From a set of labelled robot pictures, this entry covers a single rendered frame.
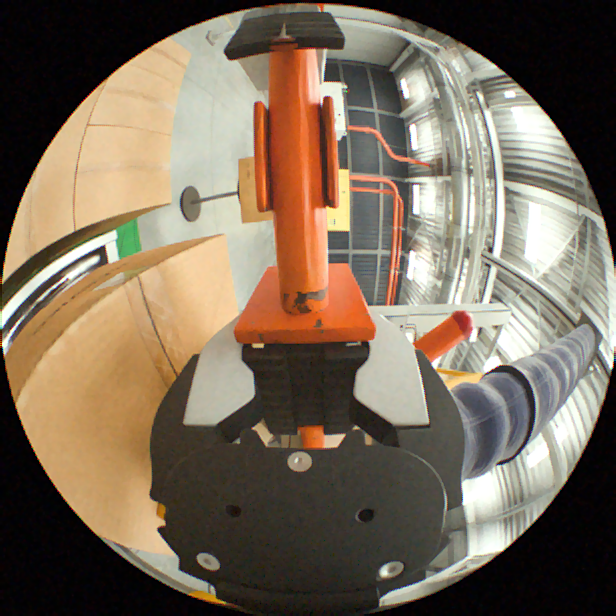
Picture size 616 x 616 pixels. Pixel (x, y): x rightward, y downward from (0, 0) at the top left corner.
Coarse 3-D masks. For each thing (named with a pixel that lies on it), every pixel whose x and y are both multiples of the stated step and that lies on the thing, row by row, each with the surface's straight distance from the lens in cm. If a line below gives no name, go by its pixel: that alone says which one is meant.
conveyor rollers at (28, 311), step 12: (96, 252) 78; (84, 264) 74; (96, 264) 78; (60, 276) 70; (72, 276) 72; (48, 288) 69; (60, 288) 70; (36, 300) 67; (48, 300) 69; (24, 312) 67; (36, 312) 68; (12, 324) 67; (24, 324) 67; (12, 336) 67
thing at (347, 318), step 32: (256, 288) 12; (352, 288) 11; (256, 320) 9; (288, 320) 9; (320, 320) 9; (352, 320) 9; (256, 352) 9; (288, 352) 9; (320, 352) 9; (352, 352) 8; (288, 384) 10; (320, 384) 10; (352, 384) 9; (288, 416) 11; (320, 416) 13
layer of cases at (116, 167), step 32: (128, 64) 119; (160, 64) 136; (96, 96) 98; (128, 96) 108; (160, 96) 125; (64, 128) 86; (96, 128) 91; (128, 128) 101; (160, 128) 117; (64, 160) 80; (96, 160) 86; (128, 160) 96; (160, 160) 111; (32, 192) 74; (64, 192) 76; (96, 192) 82; (128, 192) 92; (160, 192) 107; (32, 224) 71; (64, 224) 74; (96, 224) 85; (32, 256) 69
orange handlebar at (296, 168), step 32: (288, 64) 10; (288, 96) 9; (320, 96) 10; (256, 128) 9; (288, 128) 8; (320, 128) 9; (256, 160) 8; (288, 160) 8; (320, 160) 8; (256, 192) 8; (288, 192) 8; (320, 192) 8; (288, 224) 8; (320, 224) 8; (288, 256) 8; (320, 256) 8; (288, 288) 9; (320, 288) 9
